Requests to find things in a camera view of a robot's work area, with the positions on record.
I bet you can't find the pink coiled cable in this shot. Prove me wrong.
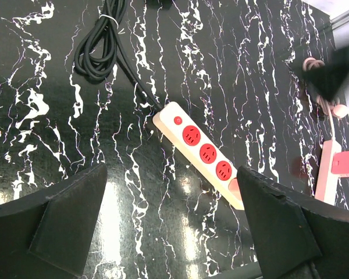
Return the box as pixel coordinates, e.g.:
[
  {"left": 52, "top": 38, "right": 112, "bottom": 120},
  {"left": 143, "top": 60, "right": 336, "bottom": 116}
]
[{"left": 302, "top": 56, "right": 349, "bottom": 141}]

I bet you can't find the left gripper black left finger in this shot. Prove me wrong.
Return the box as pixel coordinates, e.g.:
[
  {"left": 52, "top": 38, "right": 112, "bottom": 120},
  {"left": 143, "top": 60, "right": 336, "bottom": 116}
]
[{"left": 0, "top": 163, "right": 108, "bottom": 278}]

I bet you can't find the black power cord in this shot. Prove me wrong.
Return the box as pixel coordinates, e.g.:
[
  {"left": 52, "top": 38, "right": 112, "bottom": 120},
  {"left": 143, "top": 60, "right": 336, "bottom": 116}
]
[{"left": 73, "top": 0, "right": 165, "bottom": 111}]

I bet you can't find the black cube adapter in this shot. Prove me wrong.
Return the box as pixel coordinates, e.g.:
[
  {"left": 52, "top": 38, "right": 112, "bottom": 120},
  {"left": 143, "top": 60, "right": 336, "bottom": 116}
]
[{"left": 146, "top": 0, "right": 173, "bottom": 9}]

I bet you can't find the beige red power strip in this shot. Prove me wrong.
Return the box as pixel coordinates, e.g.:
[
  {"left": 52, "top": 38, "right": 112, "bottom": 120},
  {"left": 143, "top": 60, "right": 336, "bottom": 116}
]
[{"left": 153, "top": 102, "right": 244, "bottom": 210}]

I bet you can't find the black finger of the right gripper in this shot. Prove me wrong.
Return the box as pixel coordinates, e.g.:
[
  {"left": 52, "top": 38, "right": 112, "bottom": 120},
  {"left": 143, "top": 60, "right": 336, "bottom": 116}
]
[{"left": 291, "top": 46, "right": 349, "bottom": 102}]

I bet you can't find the pink power strip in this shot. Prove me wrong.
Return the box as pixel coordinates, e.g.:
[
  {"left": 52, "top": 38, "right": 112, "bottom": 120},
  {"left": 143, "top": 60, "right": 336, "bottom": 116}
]
[{"left": 315, "top": 139, "right": 341, "bottom": 206}]

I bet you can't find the pink square plug adapter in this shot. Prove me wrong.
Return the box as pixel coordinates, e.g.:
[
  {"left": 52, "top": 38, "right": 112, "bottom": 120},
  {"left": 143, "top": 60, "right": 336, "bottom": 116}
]
[{"left": 331, "top": 151, "right": 349, "bottom": 177}]

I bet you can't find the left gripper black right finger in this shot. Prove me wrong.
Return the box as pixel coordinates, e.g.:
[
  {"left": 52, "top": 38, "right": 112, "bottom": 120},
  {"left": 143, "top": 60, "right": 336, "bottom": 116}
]
[{"left": 237, "top": 166, "right": 349, "bottom": 278}]

